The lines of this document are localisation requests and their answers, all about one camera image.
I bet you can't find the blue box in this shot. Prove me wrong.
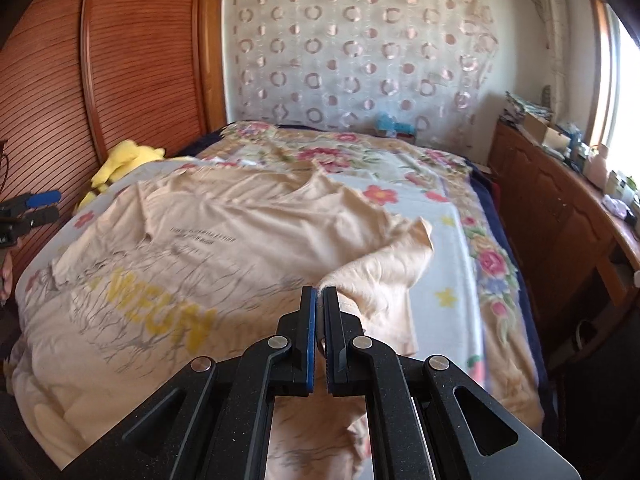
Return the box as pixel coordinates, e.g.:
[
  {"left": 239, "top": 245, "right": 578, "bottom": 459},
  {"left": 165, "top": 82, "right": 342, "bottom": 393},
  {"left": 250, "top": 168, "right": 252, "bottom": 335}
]
[{"left": 374, "top": 111, "right": 417, "bottom": 142}]

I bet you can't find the cardboard box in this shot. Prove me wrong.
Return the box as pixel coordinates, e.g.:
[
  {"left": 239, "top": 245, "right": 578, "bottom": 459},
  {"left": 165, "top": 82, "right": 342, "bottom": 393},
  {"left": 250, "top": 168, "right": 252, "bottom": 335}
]
[{"left": 520, "top": 114, "right": 557, "bottom": 145}]

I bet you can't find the person's left hand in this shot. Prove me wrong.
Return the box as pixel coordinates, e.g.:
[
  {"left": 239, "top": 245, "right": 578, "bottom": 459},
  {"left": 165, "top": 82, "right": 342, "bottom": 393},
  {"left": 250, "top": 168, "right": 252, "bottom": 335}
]
[{"left": 0, "top": 252, "right": 15, "bottom": 307}]

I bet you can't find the yellow plush toy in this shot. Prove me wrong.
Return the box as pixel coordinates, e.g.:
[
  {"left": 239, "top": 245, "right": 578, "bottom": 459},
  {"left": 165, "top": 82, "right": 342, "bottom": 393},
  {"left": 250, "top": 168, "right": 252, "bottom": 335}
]
[{"left": 75, "top": 140, "right": 167, "bottom": 211}]

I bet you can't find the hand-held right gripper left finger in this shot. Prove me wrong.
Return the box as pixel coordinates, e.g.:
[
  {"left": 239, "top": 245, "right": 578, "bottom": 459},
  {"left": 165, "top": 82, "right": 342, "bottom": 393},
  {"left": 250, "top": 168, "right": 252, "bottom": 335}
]
[{"left": 62, "top": 285, "right": 317, "bottom": 480}]

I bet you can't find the beige printed t-shirt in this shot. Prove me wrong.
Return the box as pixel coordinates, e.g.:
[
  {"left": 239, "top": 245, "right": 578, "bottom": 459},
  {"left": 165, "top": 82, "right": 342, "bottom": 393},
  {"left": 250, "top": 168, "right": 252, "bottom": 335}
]
[{"left": 10, "top": 162, "right": 435, "bottom": 480}]

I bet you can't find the sheer circle-pattern curtain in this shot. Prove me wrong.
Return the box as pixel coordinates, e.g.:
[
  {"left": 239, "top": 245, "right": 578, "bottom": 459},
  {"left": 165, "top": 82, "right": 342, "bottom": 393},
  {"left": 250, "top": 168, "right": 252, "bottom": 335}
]
[{"left": 221, "top": 0, "right": 502, "bottom": 136}]

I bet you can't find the wooden cabinet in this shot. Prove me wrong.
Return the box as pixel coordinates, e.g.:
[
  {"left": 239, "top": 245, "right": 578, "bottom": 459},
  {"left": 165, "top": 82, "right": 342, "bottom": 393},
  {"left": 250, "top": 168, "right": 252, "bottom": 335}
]
[{"left": 486, "top": 119, "right": 640, "bottom": 376}]

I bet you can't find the dark blue bed sheet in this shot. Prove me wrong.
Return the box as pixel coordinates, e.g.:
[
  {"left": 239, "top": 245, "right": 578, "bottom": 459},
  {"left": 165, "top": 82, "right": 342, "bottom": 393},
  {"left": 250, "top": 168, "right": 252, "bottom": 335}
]
[{"left": 467, "top": 157, "right": 558, "bottom": 433}]

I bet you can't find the white window curtain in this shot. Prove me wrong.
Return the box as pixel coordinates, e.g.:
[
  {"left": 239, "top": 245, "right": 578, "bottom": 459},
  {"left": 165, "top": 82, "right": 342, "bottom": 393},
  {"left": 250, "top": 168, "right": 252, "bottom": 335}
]
[{"left": 529, "top": 0, "right": 568, "bottom": 113}]

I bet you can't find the pale pink bottle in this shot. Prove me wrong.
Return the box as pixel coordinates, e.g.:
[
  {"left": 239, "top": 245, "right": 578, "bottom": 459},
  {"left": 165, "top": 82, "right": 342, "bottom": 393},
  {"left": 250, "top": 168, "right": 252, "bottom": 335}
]
[{"left": 584, "top": 149, "right": 610, "bottom": 187}]

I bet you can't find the wooden slatted wardrobe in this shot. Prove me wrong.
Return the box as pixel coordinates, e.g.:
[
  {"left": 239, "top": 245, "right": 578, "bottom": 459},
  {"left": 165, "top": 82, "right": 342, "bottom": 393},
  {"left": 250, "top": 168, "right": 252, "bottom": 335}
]
[{"left": 0, "top": 0, "right": 228, "bottom": 261}]

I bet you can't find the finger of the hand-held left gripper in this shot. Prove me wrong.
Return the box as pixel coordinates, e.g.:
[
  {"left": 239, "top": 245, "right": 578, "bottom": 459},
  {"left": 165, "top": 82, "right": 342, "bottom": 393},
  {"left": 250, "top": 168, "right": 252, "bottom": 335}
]
[
  {"left": 22, "top": 207, "right": 60, "bottom": 229},
  {"left": 7, "top": 190, "right": 62, "bottom": 212}
]

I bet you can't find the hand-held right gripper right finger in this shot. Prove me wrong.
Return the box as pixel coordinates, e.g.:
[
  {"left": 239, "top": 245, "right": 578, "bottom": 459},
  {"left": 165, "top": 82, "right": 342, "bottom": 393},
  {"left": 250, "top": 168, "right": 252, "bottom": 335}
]
[{"left": 322, "top": 285, "right": 581, "bottom": 480}]

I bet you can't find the floral blanket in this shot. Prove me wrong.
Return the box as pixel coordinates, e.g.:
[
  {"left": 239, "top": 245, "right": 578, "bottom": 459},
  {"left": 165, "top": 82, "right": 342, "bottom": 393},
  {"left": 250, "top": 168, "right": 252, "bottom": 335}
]
[{"left": 192, "top": 120, "right": 547, "bottom": 433}]

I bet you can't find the white flower-print sheet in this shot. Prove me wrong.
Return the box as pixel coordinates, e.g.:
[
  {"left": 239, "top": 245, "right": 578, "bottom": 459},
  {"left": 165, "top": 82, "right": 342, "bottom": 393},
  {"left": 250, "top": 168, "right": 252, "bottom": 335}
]
[{"left": 15, "top": 157, "right": 478, "bottom": 361}]

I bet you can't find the window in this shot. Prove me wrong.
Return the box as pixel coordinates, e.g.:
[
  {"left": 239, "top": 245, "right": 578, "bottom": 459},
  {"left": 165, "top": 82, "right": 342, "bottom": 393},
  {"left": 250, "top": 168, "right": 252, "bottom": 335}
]
[{"left": 592, "top": 0, "right": 640, "bottom": 176}]

